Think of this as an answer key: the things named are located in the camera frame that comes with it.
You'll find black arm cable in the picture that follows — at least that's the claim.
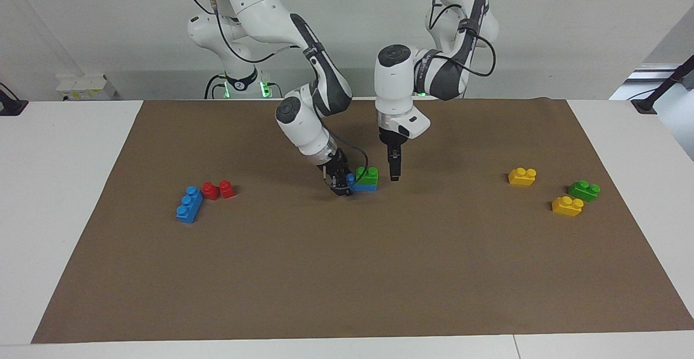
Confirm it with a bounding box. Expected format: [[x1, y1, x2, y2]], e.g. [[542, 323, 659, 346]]
[[428, 0, 497, 78], [187, 0, 371, 187]]

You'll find black right base cable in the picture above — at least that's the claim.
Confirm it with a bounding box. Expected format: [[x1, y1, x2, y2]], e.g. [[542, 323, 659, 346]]
[[204, 75, 229, 100]]

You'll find green two-stud toy brick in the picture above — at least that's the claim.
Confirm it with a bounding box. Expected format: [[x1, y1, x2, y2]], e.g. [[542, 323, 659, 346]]
[[568, 180, 601, 203], [355, 166, 380, 186]]

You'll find black table clamp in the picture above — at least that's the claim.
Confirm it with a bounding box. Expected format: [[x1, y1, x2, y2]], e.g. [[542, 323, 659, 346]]
[[0, 82, 29, 117]]

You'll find yellow two-stud toy brick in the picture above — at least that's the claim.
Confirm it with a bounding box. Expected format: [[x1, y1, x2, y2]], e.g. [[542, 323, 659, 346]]
[[508, 168, 537, 187], [551, 196, 584, 217]]

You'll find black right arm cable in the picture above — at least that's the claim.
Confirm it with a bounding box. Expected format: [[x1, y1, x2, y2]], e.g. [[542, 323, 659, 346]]
[[187, 0, 371, 187]]

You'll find blue three-stud toy brick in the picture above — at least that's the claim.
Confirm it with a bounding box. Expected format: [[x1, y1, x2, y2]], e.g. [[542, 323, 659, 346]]
[[346, 172, 378, 193], [175, 186, 204, 224]]

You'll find black stand with pole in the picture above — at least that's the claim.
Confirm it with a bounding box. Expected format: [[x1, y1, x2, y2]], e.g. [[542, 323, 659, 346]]
[[632, 54, 694, 114]]

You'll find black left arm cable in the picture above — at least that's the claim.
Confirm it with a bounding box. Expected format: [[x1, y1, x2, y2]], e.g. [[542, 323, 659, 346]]
[[428, 0, 497, 78]]

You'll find brown paper mat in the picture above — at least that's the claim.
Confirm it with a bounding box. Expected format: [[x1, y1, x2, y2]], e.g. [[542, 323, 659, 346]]
[[31, 98, 694, 344]]

